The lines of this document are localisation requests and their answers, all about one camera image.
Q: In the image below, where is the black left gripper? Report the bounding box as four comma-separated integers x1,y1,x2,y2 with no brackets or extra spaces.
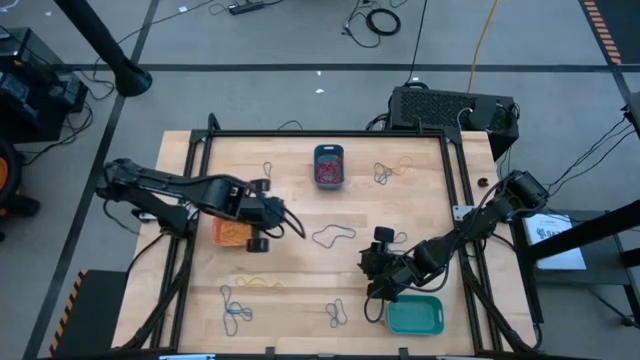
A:
232,178,291,254

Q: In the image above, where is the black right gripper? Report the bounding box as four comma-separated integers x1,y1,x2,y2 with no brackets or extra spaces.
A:
359,225,420,302

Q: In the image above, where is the dark blue plastic basket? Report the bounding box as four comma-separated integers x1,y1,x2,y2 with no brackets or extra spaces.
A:
313,143,346,191

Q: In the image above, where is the orange plastic basket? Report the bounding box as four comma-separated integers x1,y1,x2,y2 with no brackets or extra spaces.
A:
211,216,254,249

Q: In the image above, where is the teal plastic basket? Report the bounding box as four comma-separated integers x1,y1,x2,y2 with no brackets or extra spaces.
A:
386,293,446,337

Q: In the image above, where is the black perforated computer case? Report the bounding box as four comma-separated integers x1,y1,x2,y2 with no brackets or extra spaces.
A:
388,85,520,161

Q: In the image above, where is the white printed paper sheet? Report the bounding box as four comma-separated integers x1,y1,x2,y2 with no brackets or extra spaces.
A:
522,213,587,271

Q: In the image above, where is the hazard striped black mat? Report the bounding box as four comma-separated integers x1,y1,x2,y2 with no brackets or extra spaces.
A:
579,0,640,66
48,268,129,359

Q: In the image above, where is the black power strip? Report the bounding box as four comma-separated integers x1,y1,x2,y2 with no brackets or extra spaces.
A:
228,1,266,16

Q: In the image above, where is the black diagonal beam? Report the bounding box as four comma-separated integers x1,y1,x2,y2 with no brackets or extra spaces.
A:
524,198,640,262

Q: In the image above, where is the black pole with base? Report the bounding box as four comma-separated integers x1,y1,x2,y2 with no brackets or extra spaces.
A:
52,0,154,99

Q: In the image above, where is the orange black wheeled machine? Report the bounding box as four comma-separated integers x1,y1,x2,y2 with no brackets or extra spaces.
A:
0,138,41,241

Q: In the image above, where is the black equipment rack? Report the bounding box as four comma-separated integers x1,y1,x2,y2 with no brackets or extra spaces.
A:
0,25,90,144

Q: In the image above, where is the grey device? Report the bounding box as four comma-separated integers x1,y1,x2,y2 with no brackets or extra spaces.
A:
622,92,640,139

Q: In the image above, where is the black aluminium table frame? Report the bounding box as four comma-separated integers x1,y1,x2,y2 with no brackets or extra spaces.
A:
119,113,544,354

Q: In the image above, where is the coiled black cable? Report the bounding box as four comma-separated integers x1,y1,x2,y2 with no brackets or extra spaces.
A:
342,7,403,50

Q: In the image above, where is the black hanging cable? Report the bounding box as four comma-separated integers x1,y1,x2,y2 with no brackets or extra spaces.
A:
404,0,429,85

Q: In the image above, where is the yellow hanging cable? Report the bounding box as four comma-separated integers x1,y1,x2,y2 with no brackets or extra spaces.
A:
467,0,500,94

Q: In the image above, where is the black floor cable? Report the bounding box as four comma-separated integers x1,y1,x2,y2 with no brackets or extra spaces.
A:
537,115,637,202

